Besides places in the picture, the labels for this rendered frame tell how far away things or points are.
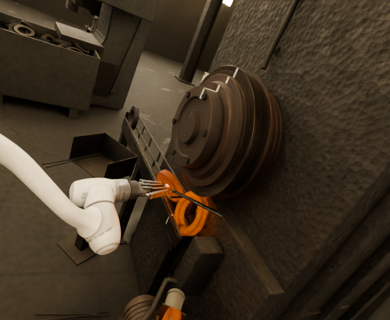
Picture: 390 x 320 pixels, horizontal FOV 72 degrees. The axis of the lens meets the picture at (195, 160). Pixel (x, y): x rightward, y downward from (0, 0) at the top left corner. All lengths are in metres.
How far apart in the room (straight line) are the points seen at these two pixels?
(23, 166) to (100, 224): 0.28
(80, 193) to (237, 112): 0.60
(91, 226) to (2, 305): 0.83
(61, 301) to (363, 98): 1.56
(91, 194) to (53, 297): 0.79
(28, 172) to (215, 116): 0.55
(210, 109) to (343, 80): 0.36
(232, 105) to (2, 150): 0.64
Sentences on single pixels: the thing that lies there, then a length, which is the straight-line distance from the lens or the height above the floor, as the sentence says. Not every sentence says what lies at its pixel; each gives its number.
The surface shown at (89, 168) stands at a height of 0.60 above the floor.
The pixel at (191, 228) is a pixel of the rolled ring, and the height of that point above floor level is 0.75.
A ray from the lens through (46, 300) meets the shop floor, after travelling 1.68.
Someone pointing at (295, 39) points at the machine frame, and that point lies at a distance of 1.01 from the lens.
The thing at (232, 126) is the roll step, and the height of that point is 1.20.
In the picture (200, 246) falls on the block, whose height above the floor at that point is 0.80.
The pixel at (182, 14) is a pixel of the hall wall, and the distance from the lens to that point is 11.40.
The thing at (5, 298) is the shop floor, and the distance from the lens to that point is 1.69.
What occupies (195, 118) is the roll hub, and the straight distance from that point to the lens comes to 0.88.
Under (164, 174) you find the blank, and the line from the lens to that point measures 1.16.
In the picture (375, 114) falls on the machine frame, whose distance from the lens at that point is 0.76.
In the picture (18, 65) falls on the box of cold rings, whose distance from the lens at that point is 3.26.
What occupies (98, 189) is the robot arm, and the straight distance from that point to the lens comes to 1.02.
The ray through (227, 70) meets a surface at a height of 1.32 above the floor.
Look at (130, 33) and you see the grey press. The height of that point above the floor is 1.04.
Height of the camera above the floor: 1.41
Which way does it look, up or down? 24 degrees down
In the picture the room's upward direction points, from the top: 24 degrees clockwise
